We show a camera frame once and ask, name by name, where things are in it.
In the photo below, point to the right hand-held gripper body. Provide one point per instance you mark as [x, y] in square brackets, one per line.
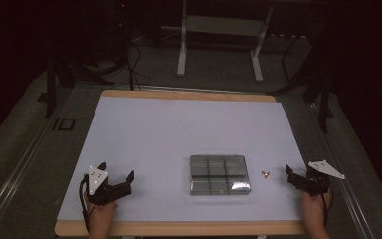
[318, 184]

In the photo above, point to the metal floor rail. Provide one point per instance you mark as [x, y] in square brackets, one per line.
[348, 199]
[11, 179]

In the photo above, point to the black metal stand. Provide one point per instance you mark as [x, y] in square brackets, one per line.
[50, 89]
[324, 106]

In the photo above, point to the small gold metal piece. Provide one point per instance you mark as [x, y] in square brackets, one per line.
[265, 174]

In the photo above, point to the clear plastic compartment box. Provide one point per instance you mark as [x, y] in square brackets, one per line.
[219, 174]

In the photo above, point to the person's left hand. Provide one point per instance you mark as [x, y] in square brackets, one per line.
[101, 215]

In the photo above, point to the black tube frame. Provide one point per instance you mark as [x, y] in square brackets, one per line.
[288, 59]

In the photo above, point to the person's right hand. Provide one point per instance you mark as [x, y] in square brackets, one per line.
[313, 209]

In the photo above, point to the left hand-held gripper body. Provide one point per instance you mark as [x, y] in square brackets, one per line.
[111, 193]

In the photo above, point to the wooden table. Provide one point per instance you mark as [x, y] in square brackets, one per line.
[185, 229]

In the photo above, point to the black rectangular floor bracket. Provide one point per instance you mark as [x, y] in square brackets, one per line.
[64, 123]

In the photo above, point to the white table mat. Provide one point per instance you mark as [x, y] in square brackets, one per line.
[165, 139]

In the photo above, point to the white metal stand frame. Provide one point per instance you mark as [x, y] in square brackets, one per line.
[224, 26]

